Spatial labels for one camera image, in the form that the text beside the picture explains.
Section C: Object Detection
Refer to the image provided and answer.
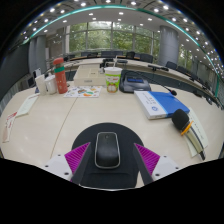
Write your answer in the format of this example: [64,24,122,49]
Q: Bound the white paper sheet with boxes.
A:
[184,107,210,158]

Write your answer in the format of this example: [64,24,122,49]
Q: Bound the colourful leaflet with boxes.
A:
[63,85,102,99]

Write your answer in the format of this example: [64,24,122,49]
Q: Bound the dark office chairs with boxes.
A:
[66,49,218,98]

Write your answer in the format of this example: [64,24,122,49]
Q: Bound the white paper cup stack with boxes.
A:
[34,73,48,96]

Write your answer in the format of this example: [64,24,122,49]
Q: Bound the blue and white book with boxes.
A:
[133,90,191,120]

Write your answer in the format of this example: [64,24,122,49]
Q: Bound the black mouse pad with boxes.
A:
[71,122,145,190]

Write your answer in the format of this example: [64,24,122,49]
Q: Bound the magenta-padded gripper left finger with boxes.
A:
[43,142,92,186]

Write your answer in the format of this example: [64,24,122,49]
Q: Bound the red drink bottle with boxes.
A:
[52,57,69,95]

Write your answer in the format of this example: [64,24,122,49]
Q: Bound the green printed paper cup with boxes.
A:
[103,66,124,94]

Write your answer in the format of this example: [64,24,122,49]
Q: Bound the black computer mouse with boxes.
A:
[94,131,122,170]

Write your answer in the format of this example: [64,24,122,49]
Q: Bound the black foam handheld microphone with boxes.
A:
[171,108,206,162]

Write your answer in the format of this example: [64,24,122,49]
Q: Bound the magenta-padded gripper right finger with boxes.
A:
[132,143,181,187]

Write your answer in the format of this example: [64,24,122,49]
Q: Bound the ceiling lights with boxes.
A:
[19,0,224,78]

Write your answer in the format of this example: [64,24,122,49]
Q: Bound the white booklet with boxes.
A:
[15,93,41,118]

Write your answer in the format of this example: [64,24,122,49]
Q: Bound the dark conference microphone unit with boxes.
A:
[118,69,178,97]

